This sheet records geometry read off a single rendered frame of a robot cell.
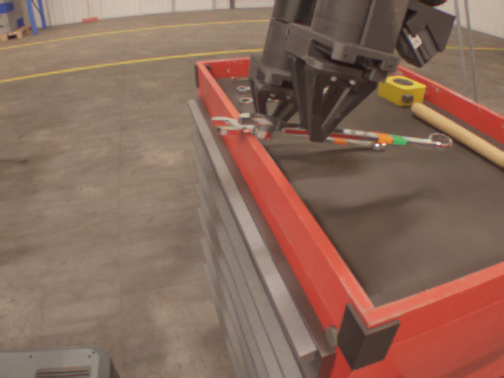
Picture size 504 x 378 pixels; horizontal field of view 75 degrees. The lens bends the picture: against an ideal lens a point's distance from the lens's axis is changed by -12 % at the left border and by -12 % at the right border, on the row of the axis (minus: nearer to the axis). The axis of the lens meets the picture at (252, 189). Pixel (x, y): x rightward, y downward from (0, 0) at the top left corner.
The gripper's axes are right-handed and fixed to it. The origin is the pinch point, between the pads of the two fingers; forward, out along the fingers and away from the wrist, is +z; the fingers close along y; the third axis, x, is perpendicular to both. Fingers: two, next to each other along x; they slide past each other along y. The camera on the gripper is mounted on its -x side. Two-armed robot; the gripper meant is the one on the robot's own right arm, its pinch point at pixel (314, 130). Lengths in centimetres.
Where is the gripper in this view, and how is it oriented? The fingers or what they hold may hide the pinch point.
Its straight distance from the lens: 36.6
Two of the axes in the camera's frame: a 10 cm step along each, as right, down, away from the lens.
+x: -9.3, -0.2, -3.6
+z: -2.0, 8.5, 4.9
